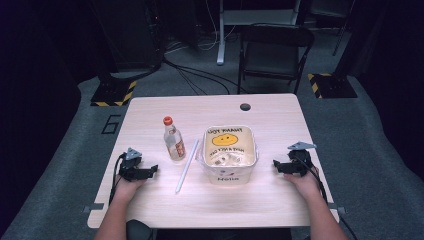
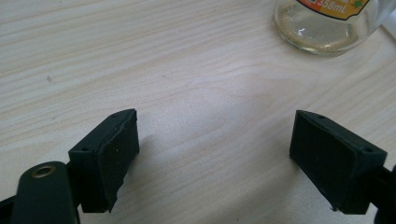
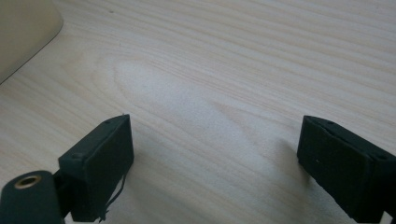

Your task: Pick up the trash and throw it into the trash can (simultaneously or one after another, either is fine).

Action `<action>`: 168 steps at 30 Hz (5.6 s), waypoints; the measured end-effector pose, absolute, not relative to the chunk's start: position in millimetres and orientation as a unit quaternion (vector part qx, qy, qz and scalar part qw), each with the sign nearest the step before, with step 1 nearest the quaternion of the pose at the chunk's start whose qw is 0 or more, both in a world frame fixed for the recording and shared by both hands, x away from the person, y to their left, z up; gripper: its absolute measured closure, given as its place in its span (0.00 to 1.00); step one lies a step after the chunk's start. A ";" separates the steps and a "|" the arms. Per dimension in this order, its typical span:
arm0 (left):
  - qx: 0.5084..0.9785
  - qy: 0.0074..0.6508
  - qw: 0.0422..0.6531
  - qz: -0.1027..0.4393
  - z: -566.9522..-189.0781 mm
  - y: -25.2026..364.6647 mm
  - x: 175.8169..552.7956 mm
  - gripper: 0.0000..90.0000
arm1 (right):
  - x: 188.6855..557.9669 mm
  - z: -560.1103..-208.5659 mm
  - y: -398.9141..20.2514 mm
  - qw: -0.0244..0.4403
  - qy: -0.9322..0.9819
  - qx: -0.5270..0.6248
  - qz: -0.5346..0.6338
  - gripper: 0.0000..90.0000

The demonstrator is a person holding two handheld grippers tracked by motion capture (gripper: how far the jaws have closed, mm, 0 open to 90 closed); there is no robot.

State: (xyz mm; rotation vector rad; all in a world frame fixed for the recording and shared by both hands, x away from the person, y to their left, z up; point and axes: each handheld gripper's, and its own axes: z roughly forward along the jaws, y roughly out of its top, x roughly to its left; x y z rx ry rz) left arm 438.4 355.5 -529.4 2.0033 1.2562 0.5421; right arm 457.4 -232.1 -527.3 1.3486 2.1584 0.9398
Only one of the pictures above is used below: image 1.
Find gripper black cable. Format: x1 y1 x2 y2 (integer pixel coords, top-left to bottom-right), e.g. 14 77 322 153
294 154 359 240
108 153 128 206

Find dark cabinet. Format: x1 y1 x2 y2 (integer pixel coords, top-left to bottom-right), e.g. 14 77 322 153
94 0 166 74

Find person's left hand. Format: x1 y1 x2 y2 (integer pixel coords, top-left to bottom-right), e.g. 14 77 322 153
113 175 148 203

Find grey table clamp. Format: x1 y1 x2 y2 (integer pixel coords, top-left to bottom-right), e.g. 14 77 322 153
328 202 347 215
82 202 105 215

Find clear bottle with orange cap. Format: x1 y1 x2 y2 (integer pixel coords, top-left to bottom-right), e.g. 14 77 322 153
162 115 187 162

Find white bin with yellow face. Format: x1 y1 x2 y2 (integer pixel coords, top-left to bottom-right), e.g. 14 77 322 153
195 124 261 186

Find black striped-edge stand base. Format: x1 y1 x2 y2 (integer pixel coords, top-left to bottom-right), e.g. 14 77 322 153
306 72 359 100
90 77 138 108

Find white straw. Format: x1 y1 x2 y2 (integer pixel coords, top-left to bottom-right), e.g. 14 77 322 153
175 138 200 195

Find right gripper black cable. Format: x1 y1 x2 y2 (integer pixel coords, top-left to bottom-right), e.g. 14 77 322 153
294 154 359 240

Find person's right hand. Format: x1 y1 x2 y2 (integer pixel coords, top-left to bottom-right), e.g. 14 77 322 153
283 165 322 202

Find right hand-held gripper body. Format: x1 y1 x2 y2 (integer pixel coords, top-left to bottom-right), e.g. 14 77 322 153
283 141 318 178

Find black floor cables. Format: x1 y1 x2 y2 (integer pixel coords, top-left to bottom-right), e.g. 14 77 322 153
162 55 250 96

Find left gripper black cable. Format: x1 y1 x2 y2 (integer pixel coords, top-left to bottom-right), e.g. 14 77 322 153
108 153 128 206

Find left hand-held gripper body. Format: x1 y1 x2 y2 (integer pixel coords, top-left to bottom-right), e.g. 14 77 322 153
118 147 152 183

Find black folding chair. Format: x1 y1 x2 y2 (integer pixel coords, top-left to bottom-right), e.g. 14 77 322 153
236 22 316 96

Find crumpled white wrapper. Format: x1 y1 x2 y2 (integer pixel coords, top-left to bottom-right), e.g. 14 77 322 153
213 152 245 167

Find white desk frame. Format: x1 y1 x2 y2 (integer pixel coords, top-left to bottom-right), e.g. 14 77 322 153
215 0 304 66

